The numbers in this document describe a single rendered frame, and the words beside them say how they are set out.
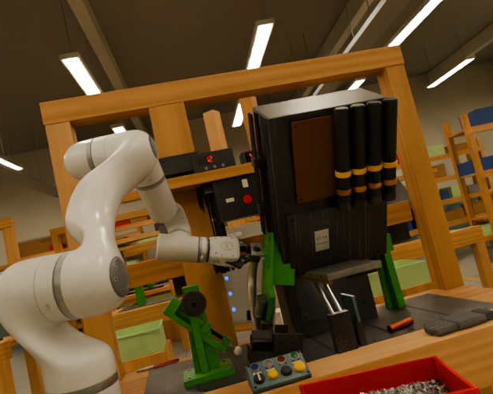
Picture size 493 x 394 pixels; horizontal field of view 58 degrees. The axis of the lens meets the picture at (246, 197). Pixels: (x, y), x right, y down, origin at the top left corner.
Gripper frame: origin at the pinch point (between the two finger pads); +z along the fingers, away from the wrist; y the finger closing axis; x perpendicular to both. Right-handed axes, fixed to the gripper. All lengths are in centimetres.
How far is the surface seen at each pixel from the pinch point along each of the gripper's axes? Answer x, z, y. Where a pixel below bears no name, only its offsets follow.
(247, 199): -3.9, -1.0, 23.7
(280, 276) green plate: -4.2, 6.5, -12.8
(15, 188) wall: 647, -401, 803
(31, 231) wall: 714, -349, 730
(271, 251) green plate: -10.1, 2.7, -8.3
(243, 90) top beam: -28, -4, 64
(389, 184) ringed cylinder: -35.6, 32.8, -3.1
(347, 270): -20.3, 19.7, -23.7
